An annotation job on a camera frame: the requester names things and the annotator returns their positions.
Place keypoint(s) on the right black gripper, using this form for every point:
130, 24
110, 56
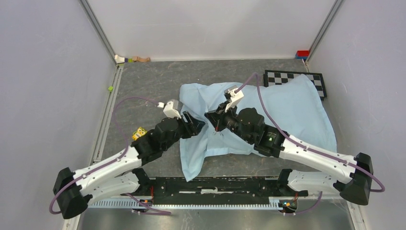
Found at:
217, 118

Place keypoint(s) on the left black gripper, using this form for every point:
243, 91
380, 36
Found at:
192, 127

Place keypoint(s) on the light blue pillowcase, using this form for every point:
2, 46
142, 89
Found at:
295, 107

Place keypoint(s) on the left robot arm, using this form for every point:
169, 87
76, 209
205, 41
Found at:
75, 190

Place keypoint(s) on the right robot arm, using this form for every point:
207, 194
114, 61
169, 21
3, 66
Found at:
346, 175

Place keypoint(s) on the yellow toy block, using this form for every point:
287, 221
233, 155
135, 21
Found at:
139, 133

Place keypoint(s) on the wooden toy figure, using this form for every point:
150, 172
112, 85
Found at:
141, 59

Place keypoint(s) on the white beige corner toy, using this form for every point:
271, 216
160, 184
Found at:
119, 60

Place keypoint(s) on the red blue block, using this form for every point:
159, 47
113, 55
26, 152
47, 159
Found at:
302, 54

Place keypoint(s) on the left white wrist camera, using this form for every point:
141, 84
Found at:
171, 108

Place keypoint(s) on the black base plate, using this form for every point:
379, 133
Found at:
253, 190

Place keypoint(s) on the light blue toothed rail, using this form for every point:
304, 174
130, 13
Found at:
272, 204

